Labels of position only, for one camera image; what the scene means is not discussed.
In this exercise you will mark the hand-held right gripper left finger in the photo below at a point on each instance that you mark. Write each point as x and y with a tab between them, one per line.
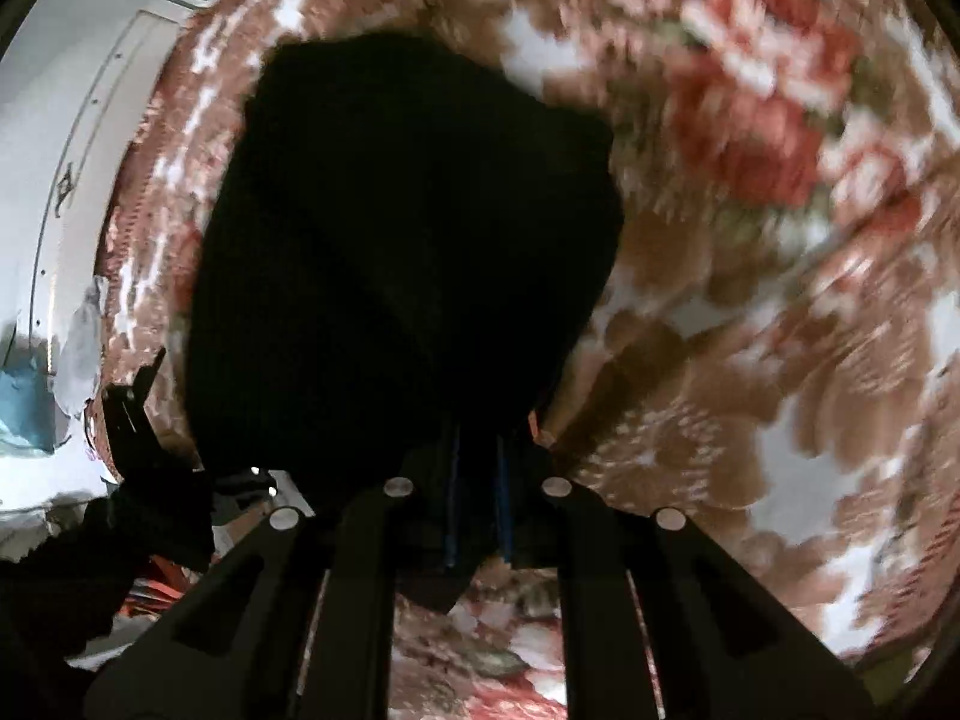
450	510

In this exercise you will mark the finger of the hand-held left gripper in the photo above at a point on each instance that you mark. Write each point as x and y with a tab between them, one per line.
129	420

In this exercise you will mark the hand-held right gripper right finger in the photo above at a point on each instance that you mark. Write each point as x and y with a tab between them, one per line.
504	510

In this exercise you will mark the black garment with orange print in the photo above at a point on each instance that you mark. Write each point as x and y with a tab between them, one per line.
405	255

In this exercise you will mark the white crumpled cloth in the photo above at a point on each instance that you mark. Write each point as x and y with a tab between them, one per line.
79	360

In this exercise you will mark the blue cloth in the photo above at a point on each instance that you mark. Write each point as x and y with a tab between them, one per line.
22	409

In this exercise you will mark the floral red brown blanket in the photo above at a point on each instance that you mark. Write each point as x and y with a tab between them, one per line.
750	292

